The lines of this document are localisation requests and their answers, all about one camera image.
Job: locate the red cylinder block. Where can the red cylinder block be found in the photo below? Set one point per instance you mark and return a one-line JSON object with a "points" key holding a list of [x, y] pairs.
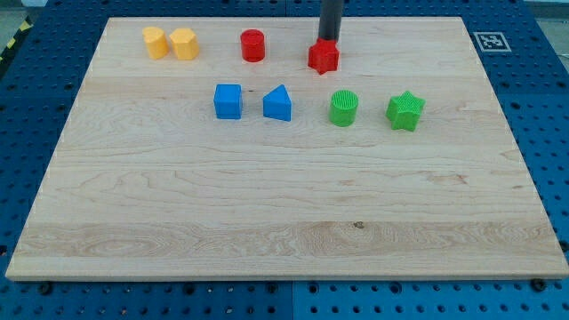
{"points": [[252, 45]]}

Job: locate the yellow hexagon block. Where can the yellow hexagon block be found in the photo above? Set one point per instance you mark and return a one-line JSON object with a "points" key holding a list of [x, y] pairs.
{"points": [[184, 43]]}

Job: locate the blue triangle block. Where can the blue triangle block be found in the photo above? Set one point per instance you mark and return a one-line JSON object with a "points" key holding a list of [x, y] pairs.
{"points": [[277, 104]]}

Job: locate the green cylinder block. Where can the green cylinder block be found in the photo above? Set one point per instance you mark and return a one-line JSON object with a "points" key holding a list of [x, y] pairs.
{"points": [[343, 108]]}

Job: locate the blue cube block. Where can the blue cube block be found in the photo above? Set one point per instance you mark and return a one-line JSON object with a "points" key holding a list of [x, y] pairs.
{"points": [[228, 101]]}

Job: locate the red star block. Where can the red star block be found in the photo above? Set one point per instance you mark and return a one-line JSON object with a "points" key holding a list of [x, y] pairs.
{"points": [[324, 56]]}

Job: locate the green star block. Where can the green star block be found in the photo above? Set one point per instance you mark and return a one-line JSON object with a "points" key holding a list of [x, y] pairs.
{"points": [[404, 111]]}

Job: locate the light wooden board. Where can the light wooden board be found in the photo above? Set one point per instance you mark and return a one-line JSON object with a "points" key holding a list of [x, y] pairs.
{"points": [[146, 183]]}

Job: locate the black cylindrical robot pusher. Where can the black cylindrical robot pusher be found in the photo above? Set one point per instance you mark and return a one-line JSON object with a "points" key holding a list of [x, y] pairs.
{"points": [[330, 19]]}

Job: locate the yellow heart block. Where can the yellow heart block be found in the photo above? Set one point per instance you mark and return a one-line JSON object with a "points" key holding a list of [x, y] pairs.
{"points": [[155, 41]]}

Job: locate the white fiducial marker tag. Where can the white fiducial marker tag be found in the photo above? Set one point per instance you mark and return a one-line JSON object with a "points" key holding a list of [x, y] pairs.
{"points": [[491, 41]]}

